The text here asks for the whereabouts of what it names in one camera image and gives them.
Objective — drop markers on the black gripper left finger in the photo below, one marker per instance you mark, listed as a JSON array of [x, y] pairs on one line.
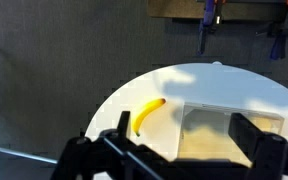
[[124, 123]]

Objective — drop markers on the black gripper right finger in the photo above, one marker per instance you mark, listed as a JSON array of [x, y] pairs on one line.
[[244, 130]]

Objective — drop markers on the yellow banana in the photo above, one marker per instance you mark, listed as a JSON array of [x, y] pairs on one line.
[[146, 112]]

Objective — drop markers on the shallow wooden box tray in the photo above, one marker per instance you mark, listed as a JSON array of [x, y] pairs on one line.
[[204, 143]]

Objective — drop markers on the dark blue black clamp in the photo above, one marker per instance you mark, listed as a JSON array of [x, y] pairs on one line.
[[279, 43]]

